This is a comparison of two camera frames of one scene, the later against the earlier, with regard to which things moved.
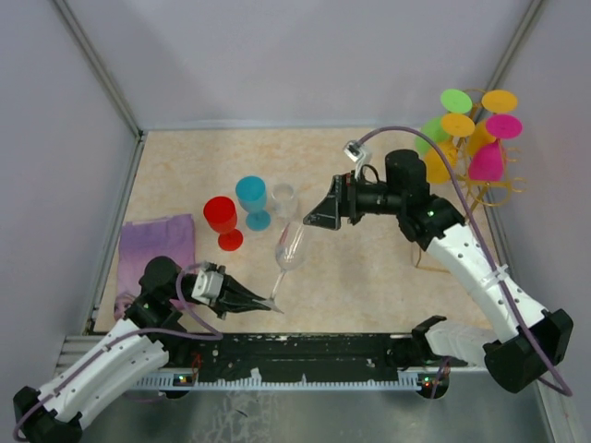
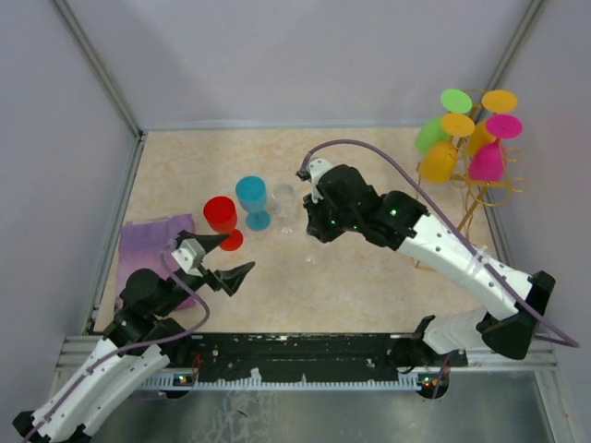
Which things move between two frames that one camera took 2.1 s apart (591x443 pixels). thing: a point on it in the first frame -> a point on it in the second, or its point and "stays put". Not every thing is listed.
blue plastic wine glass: x=251 y=192 stays put
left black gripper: x=235 y=296 -> x=231 y=278
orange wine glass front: x=454 y=125 stays put
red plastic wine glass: x=221 y=215 stays put
